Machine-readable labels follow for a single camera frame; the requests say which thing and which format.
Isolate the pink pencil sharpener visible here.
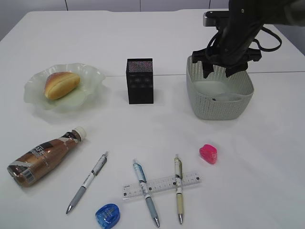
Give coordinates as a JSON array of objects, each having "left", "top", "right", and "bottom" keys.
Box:
[{"left": 199, "top": 144, "right": 218, "bottom": 165}]

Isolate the sugared bread roll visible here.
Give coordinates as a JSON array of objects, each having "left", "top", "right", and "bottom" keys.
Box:
[{"left": 44, "top": 72, "right": 81, "bottom": 100}]

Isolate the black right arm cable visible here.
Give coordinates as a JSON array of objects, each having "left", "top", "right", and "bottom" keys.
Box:
[{"left": 204, "top": 21, "right": 283, "bottom": 62}]

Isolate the black mesh pen holder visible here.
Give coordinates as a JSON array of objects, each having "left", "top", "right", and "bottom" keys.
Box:
[{"left": 126, "top": 58, "right": 154, "bottom": 104}]

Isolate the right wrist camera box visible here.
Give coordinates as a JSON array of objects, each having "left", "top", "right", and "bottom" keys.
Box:
[{"left": 203, "top": 10, "right": 229, "bottom": 28}]

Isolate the white and grey pen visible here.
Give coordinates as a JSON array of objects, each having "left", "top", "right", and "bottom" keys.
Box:
[{"left": 65, "top": 151, "right": 109, "bottom": 215}]

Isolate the cream and beige pen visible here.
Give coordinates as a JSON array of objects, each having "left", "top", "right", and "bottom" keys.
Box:
[{"left": 174, "top": 154, "right": 184, "bottom": 225}]

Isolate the blue pencil sharpener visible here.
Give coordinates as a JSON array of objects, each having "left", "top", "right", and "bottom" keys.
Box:
[{"left": 95, "top": 203, "right": 121, "bottom": 229}]

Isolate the clear plastic ruler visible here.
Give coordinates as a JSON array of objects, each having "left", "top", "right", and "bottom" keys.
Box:
[{"left": 122, "top": 171, "right": 202, "bottom": 200}]

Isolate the pale green wavy glass plate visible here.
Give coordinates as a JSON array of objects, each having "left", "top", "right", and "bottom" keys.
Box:
[{"left": 23, "top": 63, "right": 105, "bottom": 112}]

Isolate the blue and grey pen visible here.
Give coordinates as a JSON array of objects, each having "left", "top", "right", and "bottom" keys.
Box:
[{"left": 133, "top": 159, "right": 160, "bottom": 228}]

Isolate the grey-green woven plastic basket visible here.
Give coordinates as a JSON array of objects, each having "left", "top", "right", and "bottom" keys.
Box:
[{"left": 186, "top": 56, "right": 254, "bottom": 120}]

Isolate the brown coffee drink bottle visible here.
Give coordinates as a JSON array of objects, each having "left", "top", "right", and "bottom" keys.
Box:
[{"left": 7, "top": 126, "right": 87, "bottom": 187}]

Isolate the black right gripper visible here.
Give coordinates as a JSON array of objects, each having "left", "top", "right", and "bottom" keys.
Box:
[{"left": 192, "top": 30, "right": 262, "bottom": 79}]

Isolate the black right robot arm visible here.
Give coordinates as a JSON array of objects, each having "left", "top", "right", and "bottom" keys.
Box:
[{"left": 192, "top": 0, "right": 305, "bottom": 78}]

